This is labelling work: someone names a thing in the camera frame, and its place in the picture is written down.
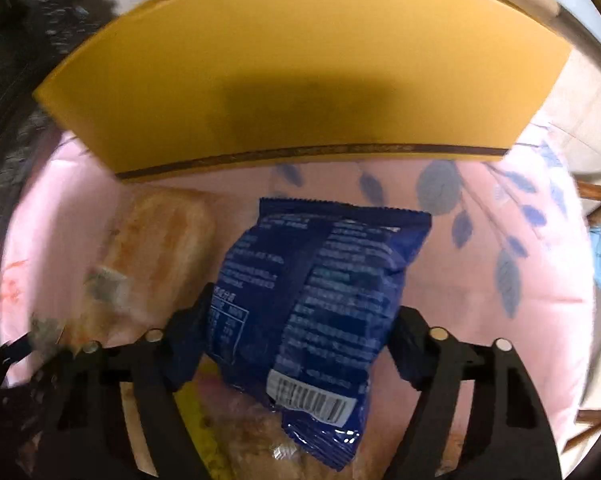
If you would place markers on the dark fuzzy cloth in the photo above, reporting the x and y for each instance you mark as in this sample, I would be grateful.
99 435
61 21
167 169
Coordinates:
10 60

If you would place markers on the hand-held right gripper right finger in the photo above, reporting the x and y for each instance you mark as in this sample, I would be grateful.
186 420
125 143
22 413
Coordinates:
406 345

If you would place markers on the dark blue snack packet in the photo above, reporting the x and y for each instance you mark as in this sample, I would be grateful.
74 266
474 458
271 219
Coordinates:
305 285

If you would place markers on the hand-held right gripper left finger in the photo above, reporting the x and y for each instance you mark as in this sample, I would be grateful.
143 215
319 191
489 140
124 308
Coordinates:
188 330

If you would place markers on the pink floral blanket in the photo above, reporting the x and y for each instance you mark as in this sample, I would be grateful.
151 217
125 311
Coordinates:
480 285

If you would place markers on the clear yellow-edged snack packet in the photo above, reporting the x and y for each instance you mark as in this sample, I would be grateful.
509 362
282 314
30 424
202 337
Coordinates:
240 435

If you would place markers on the wooden chair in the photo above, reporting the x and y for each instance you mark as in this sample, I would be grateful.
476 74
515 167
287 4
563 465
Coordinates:
600 192

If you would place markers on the clear bread packet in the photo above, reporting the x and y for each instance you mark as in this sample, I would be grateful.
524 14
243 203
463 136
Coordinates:
165 240

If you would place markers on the yellow cardboard box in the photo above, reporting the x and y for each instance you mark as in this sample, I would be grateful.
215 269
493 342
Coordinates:
280 60

